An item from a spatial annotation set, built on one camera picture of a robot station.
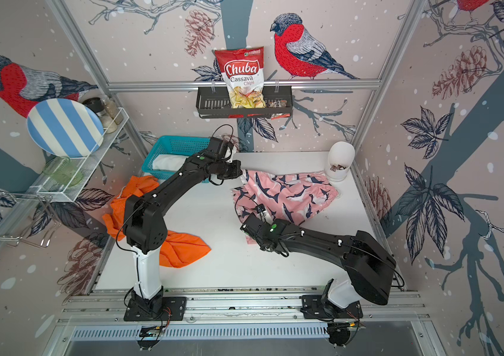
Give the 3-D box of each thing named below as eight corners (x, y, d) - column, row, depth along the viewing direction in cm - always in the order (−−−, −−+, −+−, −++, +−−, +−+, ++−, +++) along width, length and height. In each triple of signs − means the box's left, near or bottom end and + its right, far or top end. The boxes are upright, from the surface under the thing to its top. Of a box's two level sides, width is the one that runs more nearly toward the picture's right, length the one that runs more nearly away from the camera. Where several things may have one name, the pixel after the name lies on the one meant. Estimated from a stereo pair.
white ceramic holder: (326, 181, 108) (334, 162, 97) (321, 161, 117) (327, 141, 106) (349, 181, 108) (359, 162, 97) (342, 161, 117) (351, 141, 106)
